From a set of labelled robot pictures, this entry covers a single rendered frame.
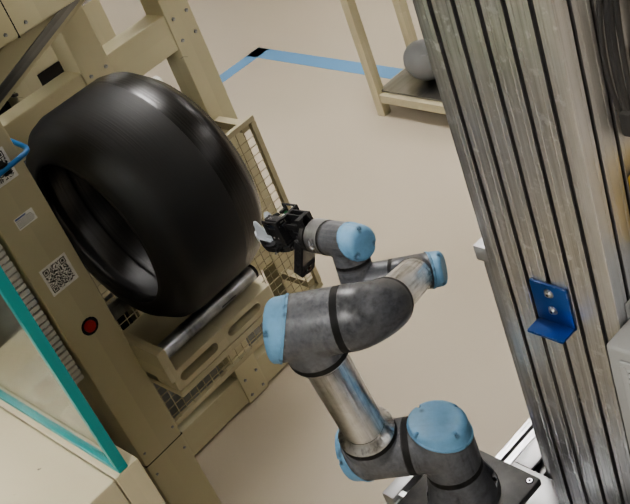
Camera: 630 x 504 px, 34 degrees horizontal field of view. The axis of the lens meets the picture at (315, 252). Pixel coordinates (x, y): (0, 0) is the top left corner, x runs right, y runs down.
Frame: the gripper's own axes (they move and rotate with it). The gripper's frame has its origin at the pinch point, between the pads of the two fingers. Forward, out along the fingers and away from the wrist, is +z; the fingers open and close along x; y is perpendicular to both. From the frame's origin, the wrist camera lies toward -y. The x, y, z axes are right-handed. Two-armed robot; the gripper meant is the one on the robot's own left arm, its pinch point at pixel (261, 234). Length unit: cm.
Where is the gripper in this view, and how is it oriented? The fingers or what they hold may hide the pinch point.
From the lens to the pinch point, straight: 232.5
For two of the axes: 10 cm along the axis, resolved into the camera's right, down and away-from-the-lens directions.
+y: -4.0, -7.9, -4.6
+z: -6.5, -1.1, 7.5
